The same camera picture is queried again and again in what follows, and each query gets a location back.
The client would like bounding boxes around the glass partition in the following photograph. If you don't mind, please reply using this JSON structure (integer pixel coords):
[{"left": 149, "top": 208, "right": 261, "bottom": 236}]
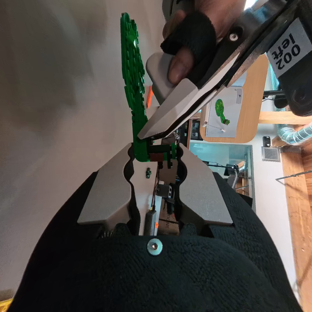
[{"left": 189, "top": 143, "right": 254, "bottom": 210}]

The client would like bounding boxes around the black metal rod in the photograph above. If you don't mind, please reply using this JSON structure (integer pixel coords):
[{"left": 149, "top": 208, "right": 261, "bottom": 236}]
[{"left": 275, "top": 170, "right": 312, "bottom": 181}]

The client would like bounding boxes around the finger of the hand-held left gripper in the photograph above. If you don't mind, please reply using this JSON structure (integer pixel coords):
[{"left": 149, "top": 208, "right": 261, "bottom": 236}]
[
  {"left": 137, "top": 52, "right": 241, "bottom": 140},
  {"left": 162, "top": 71, "right": 247, "bottom": 136}
]

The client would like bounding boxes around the grey wall vent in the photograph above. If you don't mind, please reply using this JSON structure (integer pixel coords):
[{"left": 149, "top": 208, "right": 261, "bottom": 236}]
[{"left": 261, "top": 146, "right": 281, "bottom": 162}]

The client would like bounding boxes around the grey power bank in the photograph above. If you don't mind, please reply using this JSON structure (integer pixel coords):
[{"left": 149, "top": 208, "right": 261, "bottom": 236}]
[{"left": 143, "top": 209, "right": 157, "bottom": 235}]

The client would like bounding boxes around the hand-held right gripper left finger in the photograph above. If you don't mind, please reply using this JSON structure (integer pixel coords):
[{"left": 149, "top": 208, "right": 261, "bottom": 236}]
[{"left": 77, "top": 143, "right": 141, "bottom": 235}]

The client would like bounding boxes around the cardboard box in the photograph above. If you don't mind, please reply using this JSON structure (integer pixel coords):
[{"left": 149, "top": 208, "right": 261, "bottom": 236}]
[{"left": 157, "top": 214, "right": 181, "bottom": 235}]

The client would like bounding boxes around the wooden rounded board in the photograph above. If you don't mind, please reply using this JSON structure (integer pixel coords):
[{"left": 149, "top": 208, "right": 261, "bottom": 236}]
[{"left": 199, "top": 54, "right": 269, "bottom": 143}]

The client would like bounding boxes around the black cable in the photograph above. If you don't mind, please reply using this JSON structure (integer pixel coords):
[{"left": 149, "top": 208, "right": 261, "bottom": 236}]
[{"left": 151, "top": 177, "right": 159, "bottom": 211}]

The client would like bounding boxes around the silver flexible duct hose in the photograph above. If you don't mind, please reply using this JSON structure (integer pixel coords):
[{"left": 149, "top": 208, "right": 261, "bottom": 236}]
[{"left": 277, "top": 123, "right": 312, "bottom": 147}]

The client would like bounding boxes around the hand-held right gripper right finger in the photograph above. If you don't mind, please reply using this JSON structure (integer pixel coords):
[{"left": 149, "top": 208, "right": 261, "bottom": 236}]
[{"left": 176, "top": 143, "right": 234, "bottom": 235}]

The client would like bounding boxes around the instruction sheet with green picture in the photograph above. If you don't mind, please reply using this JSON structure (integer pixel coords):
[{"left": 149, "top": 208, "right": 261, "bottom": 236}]
[{"left": 205, "top": 85, "right": 244, "bottom": 137}]

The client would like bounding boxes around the green brick plate model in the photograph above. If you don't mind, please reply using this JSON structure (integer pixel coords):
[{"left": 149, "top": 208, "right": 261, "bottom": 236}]
[{"left": 120, "top": 12, "right": 184, "bottom": 169}]

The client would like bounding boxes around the person's left hand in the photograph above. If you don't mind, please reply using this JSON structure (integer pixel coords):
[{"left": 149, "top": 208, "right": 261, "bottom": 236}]
[{"left": 163, "top": 0, "right": 245, "bottom": 85}]

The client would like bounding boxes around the white power adapter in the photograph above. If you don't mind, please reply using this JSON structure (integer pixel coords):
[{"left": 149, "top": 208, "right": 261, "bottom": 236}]
[{"left": 156, "top": 184, "right": 174, "bottom": 198}]

